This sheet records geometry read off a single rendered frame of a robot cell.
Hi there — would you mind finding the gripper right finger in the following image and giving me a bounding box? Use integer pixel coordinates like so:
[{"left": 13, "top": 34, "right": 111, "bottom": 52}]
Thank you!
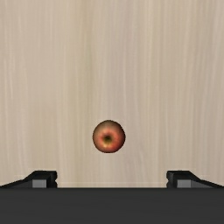
[{"left": 165, "top": 170, "right": 224, "bottom": 189}]

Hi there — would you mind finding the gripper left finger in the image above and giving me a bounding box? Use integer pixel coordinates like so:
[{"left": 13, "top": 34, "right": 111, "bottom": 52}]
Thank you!
[{"left": 0, "top": 170, "right": 59, "bottom": 189}]

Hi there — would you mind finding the red apple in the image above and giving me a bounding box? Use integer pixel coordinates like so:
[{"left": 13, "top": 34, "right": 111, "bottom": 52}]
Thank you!
[{"left": 92, "top": 119, "right": 127, "bottom": 154}]

